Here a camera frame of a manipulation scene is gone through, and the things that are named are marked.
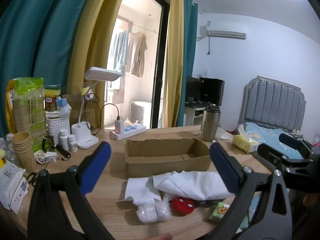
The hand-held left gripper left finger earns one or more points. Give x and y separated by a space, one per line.
96 170

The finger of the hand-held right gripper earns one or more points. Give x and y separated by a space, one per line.
270 155
290 141

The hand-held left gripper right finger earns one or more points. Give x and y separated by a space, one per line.
225 170

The large white paper towel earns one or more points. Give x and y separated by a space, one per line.
200 185

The green tissue packet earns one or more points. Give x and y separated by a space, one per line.
219 212

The white tissue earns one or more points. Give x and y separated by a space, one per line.
140 187

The red spider plush toy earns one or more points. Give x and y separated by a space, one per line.
183 205

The brown cardboard box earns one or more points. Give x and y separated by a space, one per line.
162 167

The clear bubble wrap bag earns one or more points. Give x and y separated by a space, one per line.
147 212
163 210

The blue bedding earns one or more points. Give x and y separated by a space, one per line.
265 137

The yellow tissue box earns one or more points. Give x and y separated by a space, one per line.
243 143

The white desk lamp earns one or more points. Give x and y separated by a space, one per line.
86 140

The white plastic bag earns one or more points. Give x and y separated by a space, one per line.
223 135

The white pill bottle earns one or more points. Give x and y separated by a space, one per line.
63 138
72 143

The black pen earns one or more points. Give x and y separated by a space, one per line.
63 152

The grey padded headboard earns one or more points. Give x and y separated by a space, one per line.
272 102

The steel tumbler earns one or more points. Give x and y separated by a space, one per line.
210 125

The small white adapter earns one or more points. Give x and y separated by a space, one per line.
50 157

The white charger plug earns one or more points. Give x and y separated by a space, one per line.
119 127

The white power strip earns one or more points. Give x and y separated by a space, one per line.
131 131

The white plastic basket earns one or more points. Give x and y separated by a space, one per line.
56 130

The brown cardboard sheet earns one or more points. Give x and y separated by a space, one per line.
73 112

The white computer desk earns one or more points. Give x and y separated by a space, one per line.
191 115

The black scissors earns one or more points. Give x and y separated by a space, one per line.
31 178

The crumpled clear plastic bag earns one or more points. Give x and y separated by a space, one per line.
65 108

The white washing machine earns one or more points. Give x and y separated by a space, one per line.
140 113

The stack of brown paper cups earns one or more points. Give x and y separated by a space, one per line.
23 150

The black monitor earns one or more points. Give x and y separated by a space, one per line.
211 91

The small toy in plastic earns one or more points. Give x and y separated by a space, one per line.
85 90

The white paper packets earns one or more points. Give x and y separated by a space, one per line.
11 185

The packaged paper cups green wrap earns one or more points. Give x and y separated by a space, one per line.
28 110

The yellow sponge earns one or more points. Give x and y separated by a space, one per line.
52 90

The yellow bag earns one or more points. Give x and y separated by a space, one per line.
9 105

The hanging blue shirt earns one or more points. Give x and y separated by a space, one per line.
118 52

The hanging beige shirt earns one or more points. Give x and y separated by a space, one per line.
136 55

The narrow yellow curtain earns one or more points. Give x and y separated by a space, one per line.
175 55

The white air conditioner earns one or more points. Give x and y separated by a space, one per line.
225 28

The narrow teal curtain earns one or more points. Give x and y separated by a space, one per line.
188 42

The wide yellow curtain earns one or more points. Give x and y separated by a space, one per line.
97 30

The wide teal curtain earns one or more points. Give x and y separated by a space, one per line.
37 30

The white wall outlet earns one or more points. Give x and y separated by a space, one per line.
205 73

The black door frame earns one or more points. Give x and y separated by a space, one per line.
162 55

